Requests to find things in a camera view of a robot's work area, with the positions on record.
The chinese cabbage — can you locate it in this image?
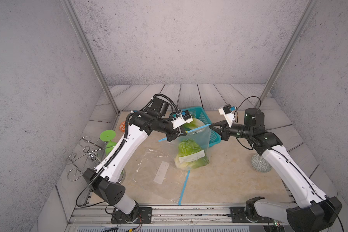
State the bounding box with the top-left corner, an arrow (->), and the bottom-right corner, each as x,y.
175,156 -> 210,171
178,139 -> 203,157
183,118 -> 205,131

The right aluminium frame post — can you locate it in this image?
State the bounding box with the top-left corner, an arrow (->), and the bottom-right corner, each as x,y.
259,0 -> 318,106

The clear zipper bag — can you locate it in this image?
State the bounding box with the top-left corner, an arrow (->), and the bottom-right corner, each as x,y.
131,148 -> 188,205
159,124 -> 211,171

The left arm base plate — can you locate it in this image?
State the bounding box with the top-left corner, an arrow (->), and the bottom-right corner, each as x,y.
111,207 -> 153,224

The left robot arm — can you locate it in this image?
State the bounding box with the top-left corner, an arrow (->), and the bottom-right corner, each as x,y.
84,94 -> 193,221

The metal wire cup rack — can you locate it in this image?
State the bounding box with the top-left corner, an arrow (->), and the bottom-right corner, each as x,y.
66,136 -> 107,182

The aluminium frame post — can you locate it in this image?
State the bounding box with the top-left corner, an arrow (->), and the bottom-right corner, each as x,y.
61,0 -> 120,115
259,0 -> 318,106

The green plastic goblet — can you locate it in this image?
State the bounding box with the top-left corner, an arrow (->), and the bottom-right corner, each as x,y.
100,130 -> 117,156

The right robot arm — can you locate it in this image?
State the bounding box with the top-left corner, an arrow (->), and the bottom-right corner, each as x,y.
209,104 -> 342,232

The chinese cabbage top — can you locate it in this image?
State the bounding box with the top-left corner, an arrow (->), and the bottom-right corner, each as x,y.
183,118 -> 205,131

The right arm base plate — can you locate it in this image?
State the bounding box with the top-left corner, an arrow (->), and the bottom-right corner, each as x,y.
227,206 -> 274,223

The teal plastic basket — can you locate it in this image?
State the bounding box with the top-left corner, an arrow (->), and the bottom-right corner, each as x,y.
183,106 -> 221,148

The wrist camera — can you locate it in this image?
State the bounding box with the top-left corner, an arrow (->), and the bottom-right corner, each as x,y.
218,104 -> 236,127
171,110 -> 193,129

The orange patterned bowl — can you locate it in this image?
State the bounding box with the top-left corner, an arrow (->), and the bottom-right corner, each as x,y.
119,122 -> 126,132

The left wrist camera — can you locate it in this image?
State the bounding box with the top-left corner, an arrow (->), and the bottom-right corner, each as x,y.
171,110 -> 193,129

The left aluminium frame post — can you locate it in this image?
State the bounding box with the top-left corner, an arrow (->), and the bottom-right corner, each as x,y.
61,0 -> 120,115

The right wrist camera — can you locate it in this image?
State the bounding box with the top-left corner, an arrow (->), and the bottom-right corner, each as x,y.
218,104 -> 236,127

